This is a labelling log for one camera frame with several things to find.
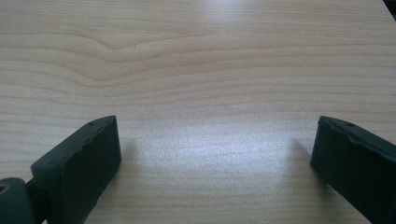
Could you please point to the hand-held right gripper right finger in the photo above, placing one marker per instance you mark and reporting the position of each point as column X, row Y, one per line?
column 358, row 165

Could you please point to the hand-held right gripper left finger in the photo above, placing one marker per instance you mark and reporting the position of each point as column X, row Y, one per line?
column 81, row 168

